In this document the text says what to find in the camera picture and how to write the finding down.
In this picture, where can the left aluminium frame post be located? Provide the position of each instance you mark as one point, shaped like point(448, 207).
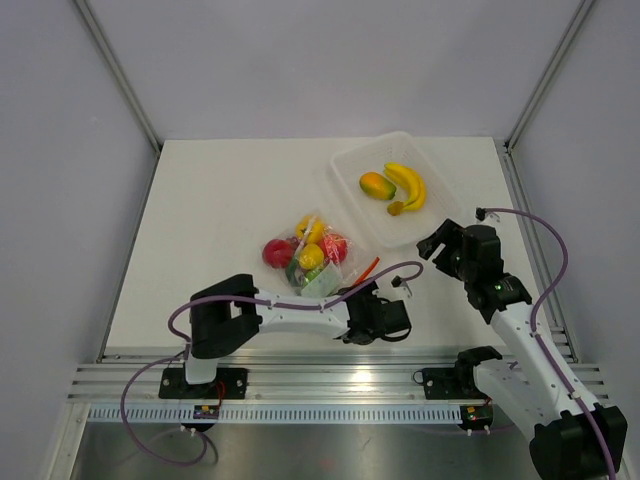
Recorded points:
point(107, 53)

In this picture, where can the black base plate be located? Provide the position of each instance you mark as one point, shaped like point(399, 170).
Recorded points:
point(442, 384)
point(230, 383)

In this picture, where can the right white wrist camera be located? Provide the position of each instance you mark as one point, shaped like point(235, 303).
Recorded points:
point(486, 216)

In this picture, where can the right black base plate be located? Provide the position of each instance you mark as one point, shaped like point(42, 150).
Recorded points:
point(442, 384)

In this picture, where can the clear orange-zip bag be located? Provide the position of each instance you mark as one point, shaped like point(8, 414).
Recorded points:
point(357, 267)

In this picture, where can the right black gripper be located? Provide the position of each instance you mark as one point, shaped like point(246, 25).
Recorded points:
point(449, 233)

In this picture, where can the green orange mango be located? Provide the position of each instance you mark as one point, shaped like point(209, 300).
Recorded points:
point(377, 186)

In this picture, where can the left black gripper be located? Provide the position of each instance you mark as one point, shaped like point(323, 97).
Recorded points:
point(368, 293)

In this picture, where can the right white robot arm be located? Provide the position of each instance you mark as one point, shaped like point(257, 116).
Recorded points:
point(571, 435)

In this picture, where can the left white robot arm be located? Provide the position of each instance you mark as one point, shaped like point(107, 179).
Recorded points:
point(227, 315)

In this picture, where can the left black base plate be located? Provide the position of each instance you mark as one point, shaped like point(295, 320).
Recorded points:
point(230, 383)

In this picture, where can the yellow banana bunch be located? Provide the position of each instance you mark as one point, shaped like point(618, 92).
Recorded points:
point(411, 182)

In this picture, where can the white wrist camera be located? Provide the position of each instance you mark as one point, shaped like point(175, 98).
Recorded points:
point(486, 216)
point(402, 284)

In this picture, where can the red pomegranate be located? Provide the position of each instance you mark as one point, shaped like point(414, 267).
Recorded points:
point(278, 253)

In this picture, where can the yellow lemon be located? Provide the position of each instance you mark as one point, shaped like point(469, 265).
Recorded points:
point(311, 257)

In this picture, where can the red apple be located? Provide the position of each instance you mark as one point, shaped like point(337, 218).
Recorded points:
point(334, 247)

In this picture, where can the yellow star fruit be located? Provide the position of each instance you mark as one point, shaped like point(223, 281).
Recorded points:
point(396, 208)

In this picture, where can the right aluminium frame post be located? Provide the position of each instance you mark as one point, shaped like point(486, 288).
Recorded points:
point(551, 70)

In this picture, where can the green spring onion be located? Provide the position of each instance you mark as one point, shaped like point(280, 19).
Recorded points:
point(294, 274)

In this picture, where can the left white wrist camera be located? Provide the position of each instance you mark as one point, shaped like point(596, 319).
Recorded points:
point(402, 284)

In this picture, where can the white slotted cable duct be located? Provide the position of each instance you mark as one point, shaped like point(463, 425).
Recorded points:
point(279, 414)

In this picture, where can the aluminium mounting rail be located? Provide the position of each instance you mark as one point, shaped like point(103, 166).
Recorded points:
point(278, 377)

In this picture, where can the green apple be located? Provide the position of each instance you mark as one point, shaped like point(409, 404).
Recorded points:
point(312, 274)

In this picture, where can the aluminium frame post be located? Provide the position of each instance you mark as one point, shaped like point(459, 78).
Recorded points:
point(107, 53)
point(551, 70)

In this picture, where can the yellow bell pepper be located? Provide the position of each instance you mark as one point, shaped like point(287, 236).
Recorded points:
point(311, 228)

